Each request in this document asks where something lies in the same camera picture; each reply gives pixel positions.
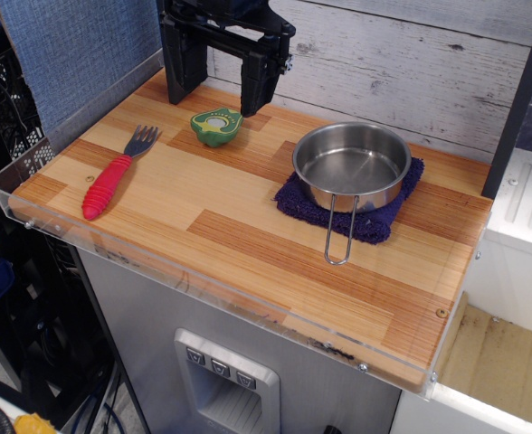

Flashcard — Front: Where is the purple cloth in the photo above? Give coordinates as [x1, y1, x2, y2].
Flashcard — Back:
[274, 157, 424, 245]

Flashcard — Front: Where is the right black post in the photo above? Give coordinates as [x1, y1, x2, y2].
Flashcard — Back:
[481, 46, 532, 199]

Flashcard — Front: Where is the red handled toy fork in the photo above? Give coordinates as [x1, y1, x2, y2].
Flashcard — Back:
[81, 126, 159, 221]

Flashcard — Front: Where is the white sink unit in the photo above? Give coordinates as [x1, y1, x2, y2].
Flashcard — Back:
[392, 149, 532, 433]

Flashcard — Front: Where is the blue fabric panel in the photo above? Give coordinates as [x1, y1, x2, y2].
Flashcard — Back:
[0, 1, 162, 137]

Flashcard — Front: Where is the clear acrylic guard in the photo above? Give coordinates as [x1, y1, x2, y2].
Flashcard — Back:
[0, 70, 491, 395]

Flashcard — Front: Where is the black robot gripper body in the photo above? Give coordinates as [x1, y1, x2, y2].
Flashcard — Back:
[162, 1, 296, 74]

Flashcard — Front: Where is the silver toy fridge cabinet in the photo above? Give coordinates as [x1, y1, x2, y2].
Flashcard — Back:
[81, 252, 400, 433]

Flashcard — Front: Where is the stainless steel pot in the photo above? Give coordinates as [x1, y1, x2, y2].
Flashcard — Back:
[292, 122, 412, 266]

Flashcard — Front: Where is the black crate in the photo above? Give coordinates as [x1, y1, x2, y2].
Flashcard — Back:
[0, 48, 55, 174]

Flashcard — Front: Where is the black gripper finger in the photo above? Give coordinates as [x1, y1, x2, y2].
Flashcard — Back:
[161, 14, 207, 105]
[241, 50, 280, 118]

